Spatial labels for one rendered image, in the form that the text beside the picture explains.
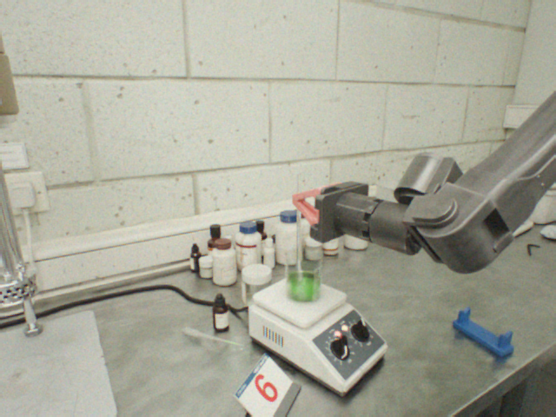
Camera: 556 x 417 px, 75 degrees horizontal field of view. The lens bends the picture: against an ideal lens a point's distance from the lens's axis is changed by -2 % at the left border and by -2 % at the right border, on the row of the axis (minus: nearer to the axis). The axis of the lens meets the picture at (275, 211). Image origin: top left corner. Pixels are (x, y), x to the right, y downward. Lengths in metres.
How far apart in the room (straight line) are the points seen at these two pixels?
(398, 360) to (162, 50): 0.78
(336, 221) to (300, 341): 0.20
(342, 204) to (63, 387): 0.48
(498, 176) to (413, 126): 1.02
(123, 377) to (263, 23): 0.84
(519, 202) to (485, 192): 0.04
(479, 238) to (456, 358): 0.34
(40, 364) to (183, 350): 0.22
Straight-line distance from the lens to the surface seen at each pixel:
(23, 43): 0.89
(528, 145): 0.45
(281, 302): 0.62
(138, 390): 0.63
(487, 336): 0.77
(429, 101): 1.48
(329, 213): 0.48
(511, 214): 0.42
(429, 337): 0.74
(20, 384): 0.70
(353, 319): 0.64
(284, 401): 0.58
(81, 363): 0.69
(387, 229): 0.45
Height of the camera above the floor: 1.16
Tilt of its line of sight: 18 degrees down
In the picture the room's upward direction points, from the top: straight up
